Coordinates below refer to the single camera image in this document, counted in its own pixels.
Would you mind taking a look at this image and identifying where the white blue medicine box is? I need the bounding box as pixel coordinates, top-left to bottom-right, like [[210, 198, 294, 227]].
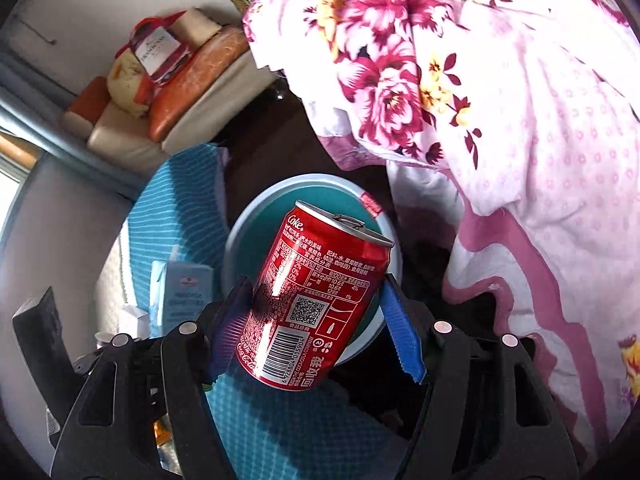
[[149, 261, 214, 338]]

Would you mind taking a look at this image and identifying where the red cola can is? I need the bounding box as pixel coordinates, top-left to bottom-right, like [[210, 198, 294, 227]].
[[236, 200, 394, 392]]

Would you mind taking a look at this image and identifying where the pink floral quilt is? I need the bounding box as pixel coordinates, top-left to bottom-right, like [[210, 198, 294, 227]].
[[244, 0, 639, 465]]

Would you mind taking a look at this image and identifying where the yellow plush toy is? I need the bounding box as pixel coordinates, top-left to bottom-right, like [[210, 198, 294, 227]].
[[106, 48, 154, 117]]

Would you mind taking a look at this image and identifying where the red liquor gift bag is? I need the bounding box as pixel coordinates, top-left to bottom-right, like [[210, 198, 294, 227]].
[[116, 11, 194, 87]]

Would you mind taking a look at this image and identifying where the cream leather armchair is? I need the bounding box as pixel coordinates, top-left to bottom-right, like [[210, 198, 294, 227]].
[[60, 6, 279, 177]]

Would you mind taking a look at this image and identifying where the teal and beige mattress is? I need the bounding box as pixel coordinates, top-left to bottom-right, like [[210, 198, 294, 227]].
[[96, 144, 406, 479]]

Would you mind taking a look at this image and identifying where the teal round trash bin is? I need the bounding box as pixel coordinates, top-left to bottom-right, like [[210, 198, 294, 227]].
[[221, 174, 401, 365]]

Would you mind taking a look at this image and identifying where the orange seat cushion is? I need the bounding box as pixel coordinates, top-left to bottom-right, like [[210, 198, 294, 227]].
[[149, 26, 248, 143]]

